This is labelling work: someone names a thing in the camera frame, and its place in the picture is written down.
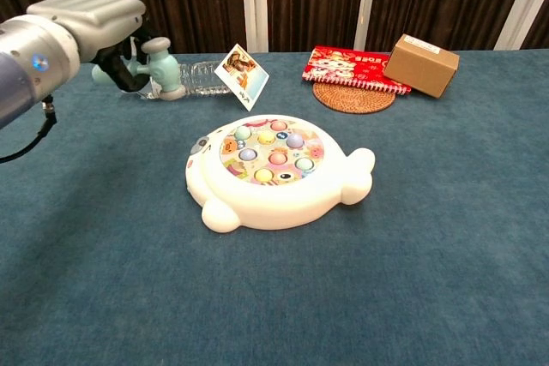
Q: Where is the small brown cardboard box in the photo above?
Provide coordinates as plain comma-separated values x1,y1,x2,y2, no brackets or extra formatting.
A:
383,33,461,99

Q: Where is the white frame post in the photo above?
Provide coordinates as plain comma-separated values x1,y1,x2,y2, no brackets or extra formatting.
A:
353,0,381,52
492,0,549,51
239,0,269,53

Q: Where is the white fish toy board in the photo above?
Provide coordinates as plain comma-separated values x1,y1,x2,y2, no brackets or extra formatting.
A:
184,115,377,234

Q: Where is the round woven rattan coaster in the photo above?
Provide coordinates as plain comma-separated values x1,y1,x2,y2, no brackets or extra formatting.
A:
312,80,396,115

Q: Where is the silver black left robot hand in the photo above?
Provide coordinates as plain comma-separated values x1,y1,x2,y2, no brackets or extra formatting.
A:
26,0,154,93

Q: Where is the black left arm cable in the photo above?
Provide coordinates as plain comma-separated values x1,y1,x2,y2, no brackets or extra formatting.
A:
0,95,58,165

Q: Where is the light blue toy rod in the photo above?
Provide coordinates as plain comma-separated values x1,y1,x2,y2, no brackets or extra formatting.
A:
91,37,186,102

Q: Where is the clear plastic water bottle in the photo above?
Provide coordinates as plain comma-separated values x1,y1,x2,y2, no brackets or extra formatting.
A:
139,60,232,100

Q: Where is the picture flash card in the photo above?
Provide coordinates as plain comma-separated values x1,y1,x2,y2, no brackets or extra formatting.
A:
214,43,270,112

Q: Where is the blue table mat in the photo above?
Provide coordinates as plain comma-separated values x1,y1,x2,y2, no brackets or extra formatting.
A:
0,49,549,366

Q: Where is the red spiral-bound calendar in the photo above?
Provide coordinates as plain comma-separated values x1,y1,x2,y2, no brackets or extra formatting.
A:
301,45,412,95

